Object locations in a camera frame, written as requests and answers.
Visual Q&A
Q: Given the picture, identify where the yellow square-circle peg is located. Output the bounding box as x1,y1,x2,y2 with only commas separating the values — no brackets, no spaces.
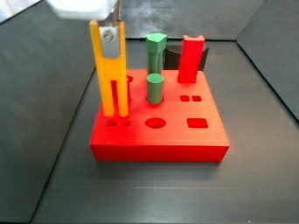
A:
89,20,128,117

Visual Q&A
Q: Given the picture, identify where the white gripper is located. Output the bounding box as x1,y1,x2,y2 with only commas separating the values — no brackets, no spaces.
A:
45,0,120,59

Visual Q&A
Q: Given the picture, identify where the red peg board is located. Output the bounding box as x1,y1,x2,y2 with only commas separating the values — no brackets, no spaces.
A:
89,70,229,162

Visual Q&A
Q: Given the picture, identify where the tall red block peg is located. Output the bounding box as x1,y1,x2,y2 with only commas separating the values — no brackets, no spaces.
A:
177,35,205,83

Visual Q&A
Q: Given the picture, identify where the black curved holder stand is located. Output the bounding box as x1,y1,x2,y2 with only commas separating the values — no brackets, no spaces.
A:
163,45,209,71

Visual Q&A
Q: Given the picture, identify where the small red star peg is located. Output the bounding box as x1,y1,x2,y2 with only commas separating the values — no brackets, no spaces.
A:
111,75,133,106

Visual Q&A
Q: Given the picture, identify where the green cylinder peg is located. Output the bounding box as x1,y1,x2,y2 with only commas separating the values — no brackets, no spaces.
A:
147,73,164,104

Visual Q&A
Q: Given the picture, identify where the green pentagon peg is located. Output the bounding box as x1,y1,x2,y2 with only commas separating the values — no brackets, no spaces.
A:
145,33,167,74

